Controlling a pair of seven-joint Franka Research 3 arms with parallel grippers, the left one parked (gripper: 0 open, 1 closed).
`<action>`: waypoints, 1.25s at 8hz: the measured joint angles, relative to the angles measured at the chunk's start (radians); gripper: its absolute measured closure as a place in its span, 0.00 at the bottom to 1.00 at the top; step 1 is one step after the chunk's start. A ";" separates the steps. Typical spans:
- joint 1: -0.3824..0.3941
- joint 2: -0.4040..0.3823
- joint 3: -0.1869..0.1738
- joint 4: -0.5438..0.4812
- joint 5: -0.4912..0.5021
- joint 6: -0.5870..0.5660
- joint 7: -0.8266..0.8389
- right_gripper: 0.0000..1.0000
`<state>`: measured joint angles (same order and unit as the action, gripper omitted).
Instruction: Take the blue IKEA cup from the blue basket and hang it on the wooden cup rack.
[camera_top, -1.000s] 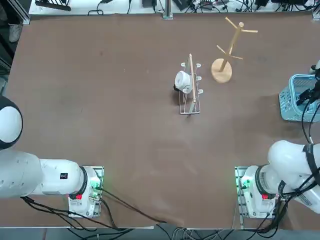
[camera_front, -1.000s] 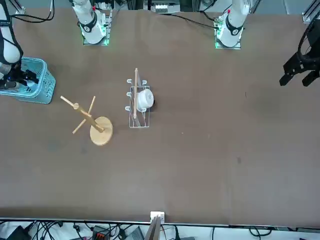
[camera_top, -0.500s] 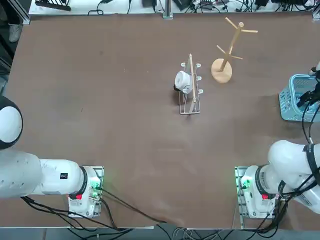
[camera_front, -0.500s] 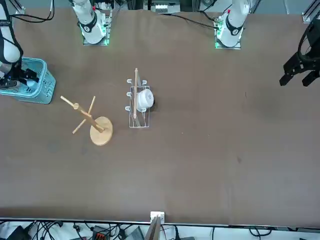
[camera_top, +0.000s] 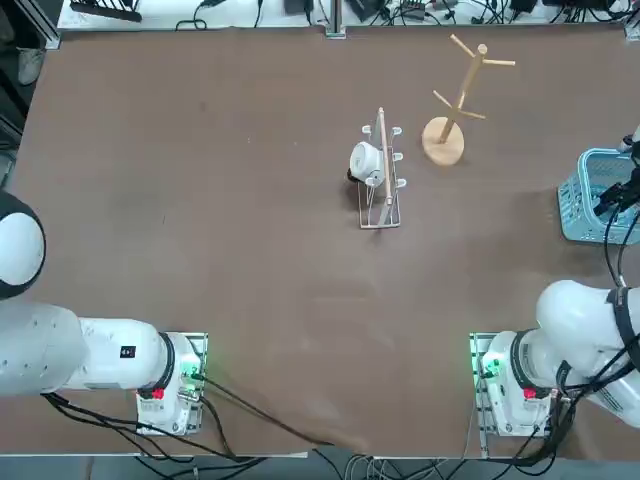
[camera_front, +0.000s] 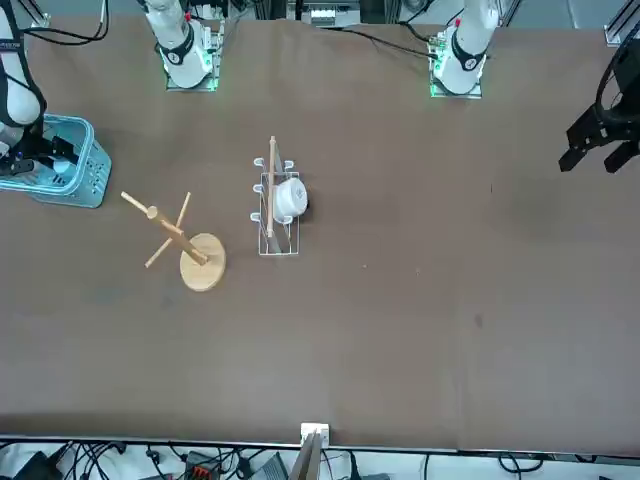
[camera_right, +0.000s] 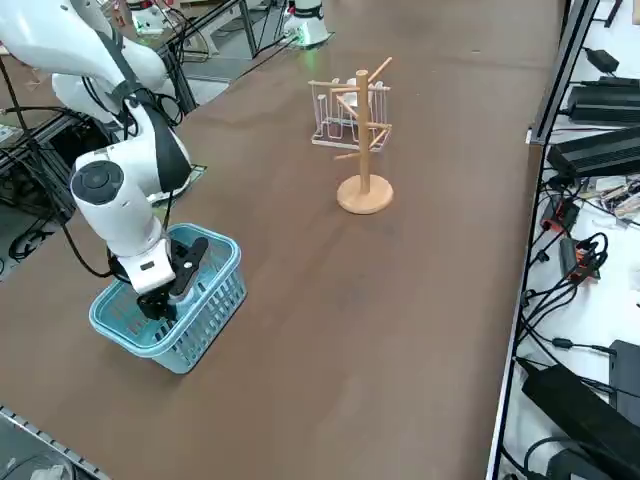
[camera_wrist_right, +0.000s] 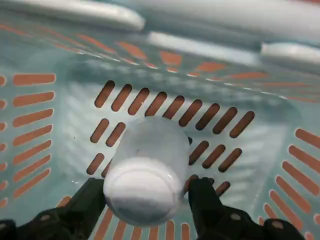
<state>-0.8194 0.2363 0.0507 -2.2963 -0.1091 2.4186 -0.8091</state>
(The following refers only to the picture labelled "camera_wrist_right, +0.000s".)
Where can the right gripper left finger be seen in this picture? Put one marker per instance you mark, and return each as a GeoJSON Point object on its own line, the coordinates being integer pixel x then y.
{"type": "Point", "coordinates": [62, 220]}

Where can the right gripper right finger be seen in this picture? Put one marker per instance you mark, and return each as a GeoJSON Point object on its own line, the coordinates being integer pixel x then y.
{"type": "Point", "coordinates": [220, 220]}

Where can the blue IKEA cup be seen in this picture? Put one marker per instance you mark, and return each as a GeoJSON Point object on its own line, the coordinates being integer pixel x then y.
{"type": "Point", "coordinates": [145, 180]}

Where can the blue plastic basket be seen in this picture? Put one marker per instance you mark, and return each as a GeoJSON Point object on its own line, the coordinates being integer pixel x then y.
{"type": "Point", "coordinates": [50, 155]}

